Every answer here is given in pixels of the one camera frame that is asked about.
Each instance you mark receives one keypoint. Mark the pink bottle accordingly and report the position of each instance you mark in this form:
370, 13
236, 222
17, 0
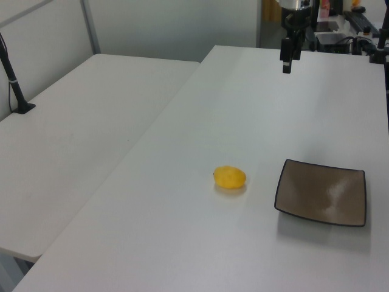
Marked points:
325, 8

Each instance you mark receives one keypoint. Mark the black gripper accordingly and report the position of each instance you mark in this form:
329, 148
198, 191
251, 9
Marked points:
296, 18

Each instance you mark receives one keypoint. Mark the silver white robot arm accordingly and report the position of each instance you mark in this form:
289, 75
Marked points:
293, 3

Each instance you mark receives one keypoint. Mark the grey partition frame post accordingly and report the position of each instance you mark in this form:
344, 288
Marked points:
90, 25

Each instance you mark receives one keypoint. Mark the brown cardboard panel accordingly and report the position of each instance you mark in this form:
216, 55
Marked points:
270, 10

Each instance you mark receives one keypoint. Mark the black keyboard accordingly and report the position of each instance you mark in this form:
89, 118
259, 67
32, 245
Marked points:
361, 19

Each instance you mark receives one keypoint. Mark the black clamp camera stand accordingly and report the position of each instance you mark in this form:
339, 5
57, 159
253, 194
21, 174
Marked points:
380, 45

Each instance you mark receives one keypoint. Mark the yellow potato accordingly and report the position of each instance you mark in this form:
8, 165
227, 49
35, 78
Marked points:
230, 177

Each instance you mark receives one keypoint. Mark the black open box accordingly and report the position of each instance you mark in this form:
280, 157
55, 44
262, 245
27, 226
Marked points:
334, 42

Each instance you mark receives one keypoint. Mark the brown square ceramic plate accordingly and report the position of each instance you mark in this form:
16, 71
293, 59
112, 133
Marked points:
320, 197

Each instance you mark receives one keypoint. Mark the black pole stand white band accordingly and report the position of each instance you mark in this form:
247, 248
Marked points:
13, 88

